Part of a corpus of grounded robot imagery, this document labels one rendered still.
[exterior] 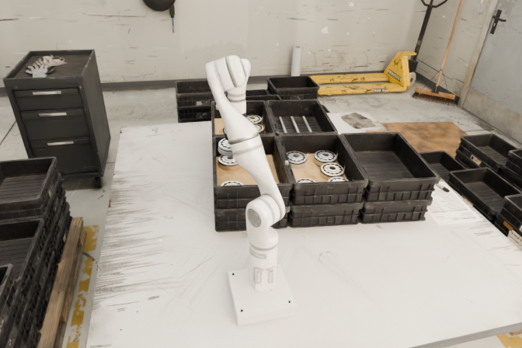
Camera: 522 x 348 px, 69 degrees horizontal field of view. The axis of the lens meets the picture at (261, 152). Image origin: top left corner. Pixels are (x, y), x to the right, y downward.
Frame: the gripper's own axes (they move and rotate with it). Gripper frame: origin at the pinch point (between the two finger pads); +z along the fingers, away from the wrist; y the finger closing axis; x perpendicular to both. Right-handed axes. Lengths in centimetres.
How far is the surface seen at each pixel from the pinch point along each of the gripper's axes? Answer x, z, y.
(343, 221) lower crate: -44, 28, 17
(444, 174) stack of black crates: -53, 73, 164
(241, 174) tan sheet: -0.7, 16.5, 2.7
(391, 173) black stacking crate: -49, 17, 49
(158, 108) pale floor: 232, 95, 127
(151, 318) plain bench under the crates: -20, 30, -61
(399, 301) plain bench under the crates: -77, 31, -3
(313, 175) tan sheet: -24.2, 16.8, 23.5
